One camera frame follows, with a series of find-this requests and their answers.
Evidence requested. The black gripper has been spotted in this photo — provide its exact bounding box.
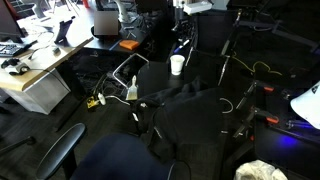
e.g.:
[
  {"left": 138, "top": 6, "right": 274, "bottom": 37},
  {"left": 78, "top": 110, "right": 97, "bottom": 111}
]
[{"left": 171, "top": 13, "right": 198, "bottom": 46}]

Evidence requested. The blue and white pen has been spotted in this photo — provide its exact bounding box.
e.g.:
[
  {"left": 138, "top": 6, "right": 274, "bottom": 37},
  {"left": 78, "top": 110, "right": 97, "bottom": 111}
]
[{"left": 173, "top": 39, "right": 191, "bottom": 54}]

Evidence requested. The white paper cup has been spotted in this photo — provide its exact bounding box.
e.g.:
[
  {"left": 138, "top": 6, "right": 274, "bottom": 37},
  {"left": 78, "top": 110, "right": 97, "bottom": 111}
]
[{"left": 169, "top": 54, "right": 186, "bottom": 76}]

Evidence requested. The black chair with silver rods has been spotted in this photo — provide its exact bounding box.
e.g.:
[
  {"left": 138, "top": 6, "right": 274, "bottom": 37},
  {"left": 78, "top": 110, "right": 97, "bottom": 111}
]
[{"left": 184, "top": 11, "right": 242, "bottom": 88}]

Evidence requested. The orange flat object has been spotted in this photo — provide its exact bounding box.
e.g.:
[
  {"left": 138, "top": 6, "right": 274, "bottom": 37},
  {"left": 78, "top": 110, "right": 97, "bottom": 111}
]
[{"left": 118, "top": 39, "right": 141, "bottom": 51}]

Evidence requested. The white curved stand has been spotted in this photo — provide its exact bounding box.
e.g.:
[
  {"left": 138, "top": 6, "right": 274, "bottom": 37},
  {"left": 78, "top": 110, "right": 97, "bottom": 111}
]
[{"left": 113, "top": 0, "right": 138, "bottom": 24}]

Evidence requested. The black jacket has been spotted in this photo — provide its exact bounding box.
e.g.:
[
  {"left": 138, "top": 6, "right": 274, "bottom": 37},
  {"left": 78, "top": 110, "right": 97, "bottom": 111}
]
[{"left": 128, "top": 77, "right": 234, "bottom": 164}]

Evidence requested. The grey box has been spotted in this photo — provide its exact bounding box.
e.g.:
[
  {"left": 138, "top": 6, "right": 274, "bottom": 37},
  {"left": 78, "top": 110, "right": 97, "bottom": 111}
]
[{"left": 92, "top": 10, "right": 120, "bottom": 37}]

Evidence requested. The white power plug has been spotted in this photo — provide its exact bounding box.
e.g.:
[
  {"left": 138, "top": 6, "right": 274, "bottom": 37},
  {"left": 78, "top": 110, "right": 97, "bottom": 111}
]
[{"left": 97, "top": 92, "right": 107, "bottom": 106}]

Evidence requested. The yellow power plug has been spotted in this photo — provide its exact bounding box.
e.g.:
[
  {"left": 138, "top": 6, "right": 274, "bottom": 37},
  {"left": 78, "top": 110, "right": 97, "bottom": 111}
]
[{"left": 86, "top": 95, "right": 100, "bottom": 109}]

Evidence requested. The black phone stand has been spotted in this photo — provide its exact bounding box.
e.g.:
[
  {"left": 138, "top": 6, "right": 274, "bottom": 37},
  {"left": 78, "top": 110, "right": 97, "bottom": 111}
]
[{"left": 53, "top": 15, "right": 77, "bottom": 46}]

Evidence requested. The mesh back office chair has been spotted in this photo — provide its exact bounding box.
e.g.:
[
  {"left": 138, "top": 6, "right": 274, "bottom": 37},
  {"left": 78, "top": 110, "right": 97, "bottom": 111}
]
[{"left": 69, "top": 133, "right": 174, "bottom": 180}]

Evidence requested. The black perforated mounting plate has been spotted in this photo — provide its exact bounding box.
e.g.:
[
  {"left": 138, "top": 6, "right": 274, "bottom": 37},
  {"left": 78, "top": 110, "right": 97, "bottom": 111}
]
[{"left": 253, "top": 79, "right": 320, "bottom": 180}]

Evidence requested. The light wooden desk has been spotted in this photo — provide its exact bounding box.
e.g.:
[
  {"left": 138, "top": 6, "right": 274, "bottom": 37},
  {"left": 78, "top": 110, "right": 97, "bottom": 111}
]
[{"left": 0, "top": 3, "right": 95, "bottom": 93}]

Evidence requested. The white desk cabinet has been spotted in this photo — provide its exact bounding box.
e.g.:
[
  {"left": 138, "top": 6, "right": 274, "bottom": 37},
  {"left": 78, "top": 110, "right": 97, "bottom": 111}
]
[{"left": 4, "top": 68, "right": 72, "bottom": 116}]

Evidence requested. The grey computer mouse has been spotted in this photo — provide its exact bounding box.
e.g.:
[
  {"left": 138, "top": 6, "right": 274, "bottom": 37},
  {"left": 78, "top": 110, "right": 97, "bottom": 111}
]
[{"left": 8, "top": 62, "right": 31, "bottom": 76}]

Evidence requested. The black keyboard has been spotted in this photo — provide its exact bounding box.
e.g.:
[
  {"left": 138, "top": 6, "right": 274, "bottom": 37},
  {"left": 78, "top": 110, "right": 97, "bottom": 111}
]
[{"left": 0, "top": 42, "right": 24, "bottom": 58}]

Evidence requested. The black computer mouse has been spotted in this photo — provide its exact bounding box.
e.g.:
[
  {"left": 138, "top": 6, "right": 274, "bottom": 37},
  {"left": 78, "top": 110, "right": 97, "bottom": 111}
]
[{"left": 0, "top": 58, "right": 20, "bottom": 69}]

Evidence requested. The black computer monitor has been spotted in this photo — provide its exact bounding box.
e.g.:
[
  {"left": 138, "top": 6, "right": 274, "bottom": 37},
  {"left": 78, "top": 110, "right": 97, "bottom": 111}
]
[{"left": 0, "top": 0, "right": 29, "bottom": 44}]

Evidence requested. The yellow cable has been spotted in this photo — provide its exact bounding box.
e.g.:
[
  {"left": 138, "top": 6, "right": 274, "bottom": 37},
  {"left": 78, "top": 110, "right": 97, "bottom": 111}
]
[{"left": 229, "top": 54, "right": 284, "bottom": 77}]

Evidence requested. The bent silver metal tube frame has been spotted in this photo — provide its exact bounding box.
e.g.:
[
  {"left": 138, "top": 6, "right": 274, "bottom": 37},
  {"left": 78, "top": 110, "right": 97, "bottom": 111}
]
[{"left": 112, "top": 52, "right": 150, "bottom": 89}]

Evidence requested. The short white cable loop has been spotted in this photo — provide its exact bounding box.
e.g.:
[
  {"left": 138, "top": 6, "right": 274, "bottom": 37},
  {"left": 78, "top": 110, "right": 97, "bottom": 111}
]
[{"left": 219, "top": 97, "right": 234, "bottom": 115}]

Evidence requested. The black metal frame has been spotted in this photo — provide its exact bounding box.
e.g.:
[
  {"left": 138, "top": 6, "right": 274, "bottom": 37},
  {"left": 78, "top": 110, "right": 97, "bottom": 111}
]
[{"left": 238, "top": 8, "right": 320, "bottom": 54}]

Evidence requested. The black clamp with orange handle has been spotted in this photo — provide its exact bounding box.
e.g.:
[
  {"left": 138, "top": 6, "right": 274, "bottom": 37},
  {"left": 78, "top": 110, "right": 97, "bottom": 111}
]
[
  {"left": 232, "top": 106, "right": 281, "bottom": 139},
  {"left": 235, "top": 79, "right": 276, "bottom": 111}
]

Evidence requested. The long white cable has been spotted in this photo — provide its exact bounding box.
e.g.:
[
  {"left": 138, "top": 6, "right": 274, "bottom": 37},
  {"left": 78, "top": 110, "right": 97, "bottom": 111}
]
[{"left": 104, "top": 94, "right": 132, "bottom": 107}]

